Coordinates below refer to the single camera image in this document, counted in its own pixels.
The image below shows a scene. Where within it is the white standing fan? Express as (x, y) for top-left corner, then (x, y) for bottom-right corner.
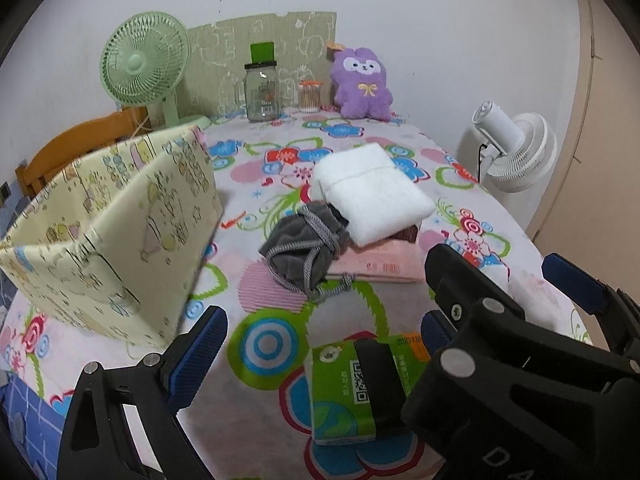
(472, 100), (558, 193)

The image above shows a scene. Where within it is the small white cloth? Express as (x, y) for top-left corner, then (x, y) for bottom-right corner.
(487, 260), (568, 335)

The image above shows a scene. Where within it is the purple plush toy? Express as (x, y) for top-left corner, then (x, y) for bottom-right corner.
(329, 46), (394, 122)

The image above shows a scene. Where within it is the dark red cloth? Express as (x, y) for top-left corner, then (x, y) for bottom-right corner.
(392, 224), (422, 247)

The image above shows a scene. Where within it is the floral tablecloth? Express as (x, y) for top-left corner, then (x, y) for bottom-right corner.
(0, 107), (593, 480)

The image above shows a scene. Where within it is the green printed cardboard panel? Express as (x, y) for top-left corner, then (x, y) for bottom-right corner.
(187, 10), (338, 117)

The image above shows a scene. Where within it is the wooden chair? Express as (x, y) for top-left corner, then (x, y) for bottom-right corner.
(15, 110), (151, 201)

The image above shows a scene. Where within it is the white towel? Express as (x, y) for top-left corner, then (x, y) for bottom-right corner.
(312, 142), (435, 248)

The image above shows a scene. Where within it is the pink towel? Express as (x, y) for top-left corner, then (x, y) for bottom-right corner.
(325, 239), (427, 284)

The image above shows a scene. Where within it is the beige door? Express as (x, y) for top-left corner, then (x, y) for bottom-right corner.
(525, 0), (640, 346)

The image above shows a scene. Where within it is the green tissue pack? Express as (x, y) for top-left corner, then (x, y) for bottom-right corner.
(307, 332), (432, 447)

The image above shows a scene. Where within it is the cotton swab container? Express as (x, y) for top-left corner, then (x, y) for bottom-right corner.
(298, 80), (323, 112)

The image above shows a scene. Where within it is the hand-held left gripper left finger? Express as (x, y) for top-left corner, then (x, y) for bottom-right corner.
(57, 304), (229, 480)

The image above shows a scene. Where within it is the grey drawstring pouch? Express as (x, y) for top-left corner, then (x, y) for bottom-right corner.
(259, 200), (353, 304)

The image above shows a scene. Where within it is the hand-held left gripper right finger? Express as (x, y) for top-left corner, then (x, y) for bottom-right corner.
(421, 309), (455, 357)

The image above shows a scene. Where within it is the yellow printed fabric storage box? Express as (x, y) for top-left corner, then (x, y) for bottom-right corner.
(0, 125), (224, 351)

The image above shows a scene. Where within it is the glass jar with black lid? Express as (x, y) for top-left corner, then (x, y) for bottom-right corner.
(235, 60), (281, 123)

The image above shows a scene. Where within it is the beige fan cord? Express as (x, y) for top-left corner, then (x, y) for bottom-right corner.
(131, 107), (152, 137)

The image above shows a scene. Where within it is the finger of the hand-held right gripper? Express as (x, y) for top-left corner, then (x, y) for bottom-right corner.
(541, 253), (640, 361)
(400, 242), (640, 480)

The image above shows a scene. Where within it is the green box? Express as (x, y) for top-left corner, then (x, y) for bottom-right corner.
(250, 40), (277, 66)

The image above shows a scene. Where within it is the green desk fan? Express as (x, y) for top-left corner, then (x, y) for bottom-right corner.
(100, 14), (213, 132)

